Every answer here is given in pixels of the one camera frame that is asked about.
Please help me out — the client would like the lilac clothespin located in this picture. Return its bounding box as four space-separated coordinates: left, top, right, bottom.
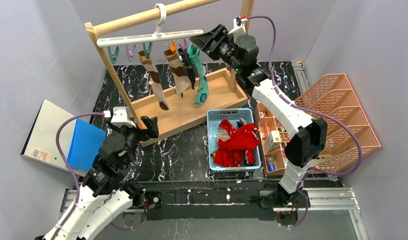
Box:
126 44 137 62
178 38 188 53

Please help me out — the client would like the dark navy sock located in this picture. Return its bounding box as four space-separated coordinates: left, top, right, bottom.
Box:
178 48 196 90

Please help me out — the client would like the mint green patterned sock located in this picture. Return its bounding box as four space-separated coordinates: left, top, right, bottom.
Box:
188 43 209 107

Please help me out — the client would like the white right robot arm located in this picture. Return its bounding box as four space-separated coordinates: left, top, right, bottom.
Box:
190 24 327 198

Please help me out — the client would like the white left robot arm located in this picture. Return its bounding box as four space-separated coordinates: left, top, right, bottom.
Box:
36 111 159 240

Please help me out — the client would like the white plastic clip hanger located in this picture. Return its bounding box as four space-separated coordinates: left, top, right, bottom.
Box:
97 3 203 48

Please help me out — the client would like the orange clothespin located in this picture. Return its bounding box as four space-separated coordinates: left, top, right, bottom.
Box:
166 39 177 54

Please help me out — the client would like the wooden drying rack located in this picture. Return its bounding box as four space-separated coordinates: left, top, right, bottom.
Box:
84 0 246 147

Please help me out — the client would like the beige brown sock right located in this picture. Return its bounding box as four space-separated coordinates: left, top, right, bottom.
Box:
164 49 191 98

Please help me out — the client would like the beige brown sock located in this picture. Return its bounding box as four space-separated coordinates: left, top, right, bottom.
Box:
164 49 191 98
138 50 169 111

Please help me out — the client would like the teal clothespin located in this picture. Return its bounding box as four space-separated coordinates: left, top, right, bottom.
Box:
107 46 120 65
142 42 153 58

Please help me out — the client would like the beige brown sock left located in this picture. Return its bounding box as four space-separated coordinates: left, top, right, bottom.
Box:
138 50 169 111

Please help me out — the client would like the teal clothespin far left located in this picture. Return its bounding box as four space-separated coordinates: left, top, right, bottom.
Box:
107 46 120 65

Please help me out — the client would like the beige sock in basket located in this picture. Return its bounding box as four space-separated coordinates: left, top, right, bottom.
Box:
217 127 231 142

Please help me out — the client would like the red sock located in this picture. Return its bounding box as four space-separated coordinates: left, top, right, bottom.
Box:
211 119 259 168

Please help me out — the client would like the white cardboard box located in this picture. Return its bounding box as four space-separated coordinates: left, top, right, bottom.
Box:
264 130 282 153

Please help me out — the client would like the peach plastic desk organizer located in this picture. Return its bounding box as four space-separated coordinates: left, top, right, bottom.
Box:
254 73 381 176

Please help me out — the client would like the blue capped bottle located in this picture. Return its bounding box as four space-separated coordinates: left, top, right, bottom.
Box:
266 157 276 172

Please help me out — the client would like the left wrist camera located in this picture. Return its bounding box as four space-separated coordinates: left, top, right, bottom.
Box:
102 106 136 128

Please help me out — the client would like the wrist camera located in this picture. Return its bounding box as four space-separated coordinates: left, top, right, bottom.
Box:
229 15 247 37
102 106 136 128

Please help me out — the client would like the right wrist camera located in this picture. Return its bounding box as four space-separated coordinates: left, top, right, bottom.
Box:
229 15 247 37

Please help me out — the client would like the grey metal rail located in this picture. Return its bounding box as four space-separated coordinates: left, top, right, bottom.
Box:
292 60 310 94

